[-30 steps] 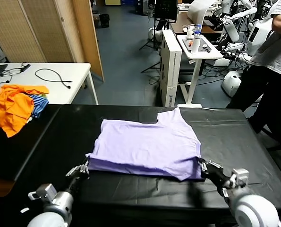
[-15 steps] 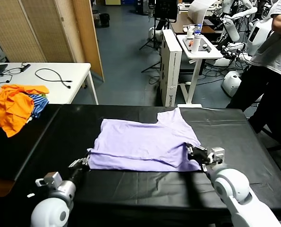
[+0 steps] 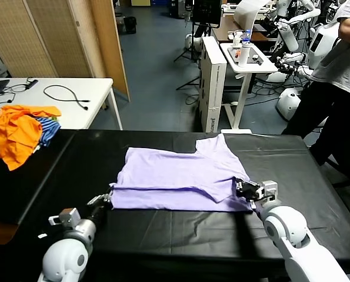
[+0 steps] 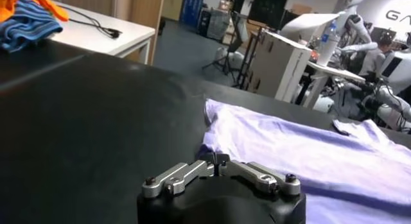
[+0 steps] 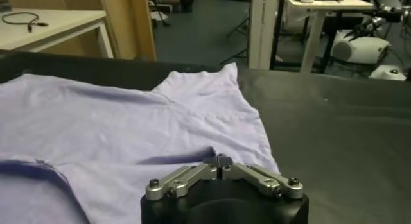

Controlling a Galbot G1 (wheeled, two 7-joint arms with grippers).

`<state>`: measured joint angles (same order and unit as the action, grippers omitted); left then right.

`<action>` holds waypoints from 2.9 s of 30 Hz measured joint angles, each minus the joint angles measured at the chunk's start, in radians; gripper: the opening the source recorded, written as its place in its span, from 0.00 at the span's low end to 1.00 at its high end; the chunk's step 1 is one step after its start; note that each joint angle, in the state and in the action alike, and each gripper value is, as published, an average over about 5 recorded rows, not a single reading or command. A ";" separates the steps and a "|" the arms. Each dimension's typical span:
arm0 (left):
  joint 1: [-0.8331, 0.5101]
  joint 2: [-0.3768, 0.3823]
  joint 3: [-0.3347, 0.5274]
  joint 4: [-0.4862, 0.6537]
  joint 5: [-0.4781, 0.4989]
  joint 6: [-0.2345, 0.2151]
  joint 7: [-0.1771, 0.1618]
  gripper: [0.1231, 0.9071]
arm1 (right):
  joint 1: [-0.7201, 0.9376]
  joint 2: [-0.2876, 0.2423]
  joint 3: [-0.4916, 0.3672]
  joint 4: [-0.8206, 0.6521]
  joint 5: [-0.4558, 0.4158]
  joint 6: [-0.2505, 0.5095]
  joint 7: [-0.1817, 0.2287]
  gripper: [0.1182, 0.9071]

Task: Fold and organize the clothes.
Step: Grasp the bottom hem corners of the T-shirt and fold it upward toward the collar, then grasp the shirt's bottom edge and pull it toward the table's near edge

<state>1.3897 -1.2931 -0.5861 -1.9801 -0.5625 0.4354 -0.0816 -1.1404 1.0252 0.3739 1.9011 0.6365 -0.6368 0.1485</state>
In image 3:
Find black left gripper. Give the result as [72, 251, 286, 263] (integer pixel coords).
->
[86, 191, 115, 227]

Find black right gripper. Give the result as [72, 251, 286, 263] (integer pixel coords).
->
[235, 177, 264, 210]

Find lavender printed t-shirt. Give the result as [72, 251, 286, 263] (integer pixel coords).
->
[109, 133, 264, 219]

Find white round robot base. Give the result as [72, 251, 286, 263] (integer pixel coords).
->
[184, 33, 204, 49]

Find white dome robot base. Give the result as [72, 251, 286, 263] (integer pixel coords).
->
[275, 87, 302, 122]

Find black plastic table cover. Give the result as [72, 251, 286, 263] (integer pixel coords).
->
[15, 129, 350, 282]

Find black side table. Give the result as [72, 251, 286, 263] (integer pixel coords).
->
[0, 129, 77, 226]

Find white table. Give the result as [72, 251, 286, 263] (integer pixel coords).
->
[0, 77, 124, 132]

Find blue striped garment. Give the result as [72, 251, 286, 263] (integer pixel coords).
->
[34, 116, 62, 147]

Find orange garment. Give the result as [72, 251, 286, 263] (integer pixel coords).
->
[0, 105, 62, 172]

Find tall white cardboard box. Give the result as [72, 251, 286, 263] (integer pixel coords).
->
[199, 36, 228, 134]

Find small white standing desk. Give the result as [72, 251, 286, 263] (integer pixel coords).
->
[219, 43, 279, 135]

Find white cylinder bottle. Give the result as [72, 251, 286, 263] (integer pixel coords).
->
[238, 43, 250, 68]

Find grey tray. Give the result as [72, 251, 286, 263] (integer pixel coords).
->
[226, 46, 266, 66]

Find black tripod stand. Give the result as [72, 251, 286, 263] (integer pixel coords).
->
[174, 23, 202, 92]

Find bystander in grey shirt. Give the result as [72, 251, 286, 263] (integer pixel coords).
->
[281, 0, 350, 208]

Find clear water bottle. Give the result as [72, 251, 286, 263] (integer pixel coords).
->
[241, 29, 252, 48]

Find brown wooden desk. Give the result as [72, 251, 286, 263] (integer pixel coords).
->
[211, 14, 279, 45]

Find white humanoid robot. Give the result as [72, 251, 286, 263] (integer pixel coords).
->
[272, 0, 342, 85]

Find wooden folding screen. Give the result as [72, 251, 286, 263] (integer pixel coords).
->
[0, 0, 132, 103]

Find black waste bin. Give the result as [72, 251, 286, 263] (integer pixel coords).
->
[124, 17, 138, 36]

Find white curved cover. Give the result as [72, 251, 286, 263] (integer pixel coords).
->
[233, 0, 272, 33]

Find black monitor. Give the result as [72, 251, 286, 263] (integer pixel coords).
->
[191, 0, 223, 29]

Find right wrist grey camera box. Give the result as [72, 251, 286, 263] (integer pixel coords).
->
[259, 180, 279, 204]

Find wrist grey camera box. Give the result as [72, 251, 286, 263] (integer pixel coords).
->
[259, 180, 279, 204]
[48, 207, 82, 227]

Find left wrist grey camera box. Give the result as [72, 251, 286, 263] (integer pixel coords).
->
[48, 207, 82, 227]

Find thick black cable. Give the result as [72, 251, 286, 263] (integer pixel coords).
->
[43, 85, 91, 112]

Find black floor cables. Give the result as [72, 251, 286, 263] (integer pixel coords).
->
[185, 76, 308, 107]

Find thin black cable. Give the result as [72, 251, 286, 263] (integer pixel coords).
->
[1, 83, 31, 104]

